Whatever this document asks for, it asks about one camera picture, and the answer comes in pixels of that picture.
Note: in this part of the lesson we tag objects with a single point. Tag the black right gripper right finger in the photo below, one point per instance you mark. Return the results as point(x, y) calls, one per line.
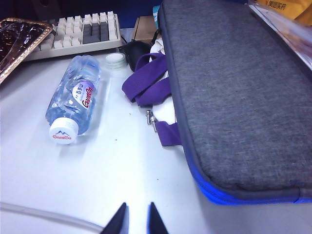
point(156, 221)

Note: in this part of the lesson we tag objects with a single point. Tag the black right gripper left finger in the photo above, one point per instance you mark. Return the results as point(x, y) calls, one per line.
point(120, 221)

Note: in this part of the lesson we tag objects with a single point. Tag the clear mineral water bottle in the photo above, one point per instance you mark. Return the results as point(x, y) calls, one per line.
point(73, 97)

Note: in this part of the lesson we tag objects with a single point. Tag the grey fabric laptop sleeve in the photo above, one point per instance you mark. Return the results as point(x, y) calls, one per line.
point(231, 97)

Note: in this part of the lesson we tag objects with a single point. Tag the white green tape roll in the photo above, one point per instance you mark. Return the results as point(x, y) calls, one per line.
point(114, 61)

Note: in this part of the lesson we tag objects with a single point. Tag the black computer mouse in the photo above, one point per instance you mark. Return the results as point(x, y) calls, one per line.
point(136, 50)

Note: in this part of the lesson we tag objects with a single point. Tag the brown cardboard box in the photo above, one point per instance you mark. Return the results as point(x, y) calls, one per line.
point(143, 29)

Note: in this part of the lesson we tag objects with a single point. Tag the white and grey keyboard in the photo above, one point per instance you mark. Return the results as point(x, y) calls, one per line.
point(73, 31)

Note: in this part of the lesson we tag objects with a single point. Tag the teal white packet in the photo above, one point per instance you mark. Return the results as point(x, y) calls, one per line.
point(156, 14)

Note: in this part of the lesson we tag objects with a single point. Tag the woven tray with snacks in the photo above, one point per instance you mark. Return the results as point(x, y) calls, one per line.
point(14, 41)

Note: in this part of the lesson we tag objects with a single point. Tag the yellow printed package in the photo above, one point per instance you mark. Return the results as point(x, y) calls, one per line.
point(302, 12)

